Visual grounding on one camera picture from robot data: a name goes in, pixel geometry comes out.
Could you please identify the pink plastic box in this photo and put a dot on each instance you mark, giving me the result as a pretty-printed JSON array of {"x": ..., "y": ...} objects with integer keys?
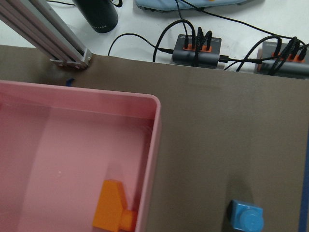
[{"x": 59, "y": 144}]

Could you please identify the orange sloped block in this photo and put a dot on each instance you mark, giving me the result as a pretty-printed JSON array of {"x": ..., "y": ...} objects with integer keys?
[{"x": 112, "y": 213}]

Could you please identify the small blue single-stud block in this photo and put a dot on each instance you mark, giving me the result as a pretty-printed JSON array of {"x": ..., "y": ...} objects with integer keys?
[{"x": 246, "y": 217}]

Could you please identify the blue teach pendant tablet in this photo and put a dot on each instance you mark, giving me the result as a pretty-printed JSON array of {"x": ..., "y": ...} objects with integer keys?
[{"x": 171, "y": 5}]

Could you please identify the black water bottle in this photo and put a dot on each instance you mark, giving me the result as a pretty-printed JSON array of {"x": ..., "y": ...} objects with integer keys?
[{"x": 100, "y": 14}]

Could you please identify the aluminium frame post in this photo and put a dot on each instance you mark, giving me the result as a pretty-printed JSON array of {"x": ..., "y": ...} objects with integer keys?
[{"x": 38, "y": 23}]

